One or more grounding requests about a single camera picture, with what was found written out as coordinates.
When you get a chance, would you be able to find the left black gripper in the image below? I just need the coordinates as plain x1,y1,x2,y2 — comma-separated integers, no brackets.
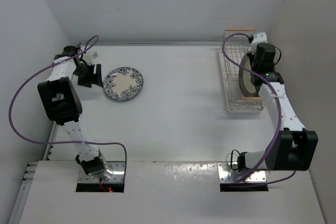
72,63,103,88

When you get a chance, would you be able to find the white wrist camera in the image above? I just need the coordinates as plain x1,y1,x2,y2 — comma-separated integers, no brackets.
83,52,98,66
249,31,268,53

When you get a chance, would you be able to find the metal base plate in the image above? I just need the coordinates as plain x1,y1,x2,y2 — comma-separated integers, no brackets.
217,161,267,184
77,162,125,184

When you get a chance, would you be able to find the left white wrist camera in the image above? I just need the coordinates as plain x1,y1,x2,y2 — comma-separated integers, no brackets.
83,52,98,66

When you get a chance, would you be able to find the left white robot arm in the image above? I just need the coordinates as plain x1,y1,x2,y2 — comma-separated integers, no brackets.
37,46,113,182

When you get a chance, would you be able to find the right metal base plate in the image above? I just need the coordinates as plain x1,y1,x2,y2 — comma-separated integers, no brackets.
217,161,267,184

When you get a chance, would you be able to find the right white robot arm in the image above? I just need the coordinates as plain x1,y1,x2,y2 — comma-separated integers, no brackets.
237,42,318,175

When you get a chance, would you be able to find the white wire dish rack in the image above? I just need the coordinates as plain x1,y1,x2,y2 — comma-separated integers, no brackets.
218,28,264,113

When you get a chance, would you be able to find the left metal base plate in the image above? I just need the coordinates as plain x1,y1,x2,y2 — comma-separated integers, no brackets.
77,162,125,184

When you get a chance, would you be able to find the blue floral ceramic plate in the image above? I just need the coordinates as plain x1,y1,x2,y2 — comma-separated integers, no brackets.
103,67,144,102

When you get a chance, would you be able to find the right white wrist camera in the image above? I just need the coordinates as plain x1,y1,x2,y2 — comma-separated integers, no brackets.
249,31,268,53

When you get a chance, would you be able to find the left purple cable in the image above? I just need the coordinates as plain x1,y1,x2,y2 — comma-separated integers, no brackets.
8,35,127,180

